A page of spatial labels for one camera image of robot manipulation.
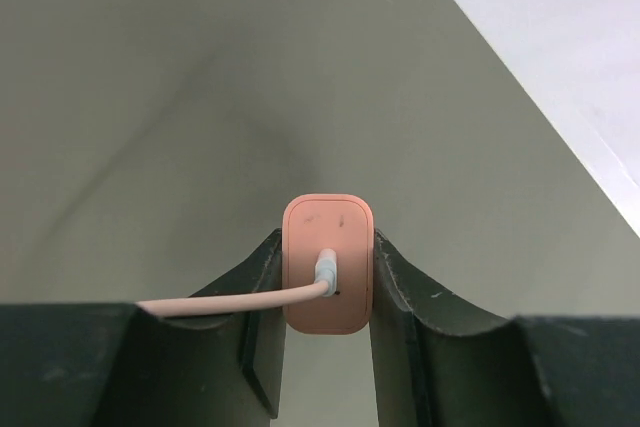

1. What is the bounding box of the salmon pink charger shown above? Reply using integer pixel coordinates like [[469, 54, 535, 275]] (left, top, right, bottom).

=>
[[281, 194, 374, 335]]

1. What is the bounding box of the pink usb cable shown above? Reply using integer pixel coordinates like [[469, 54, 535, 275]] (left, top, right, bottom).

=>
[[134, 247, 339, 319]]

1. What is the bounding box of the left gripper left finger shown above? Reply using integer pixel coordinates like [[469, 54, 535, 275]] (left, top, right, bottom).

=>
[[0, 227, 287, 427]]

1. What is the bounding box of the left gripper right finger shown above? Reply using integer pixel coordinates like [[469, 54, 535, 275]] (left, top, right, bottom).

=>
[[369, 234, 639, 426]]

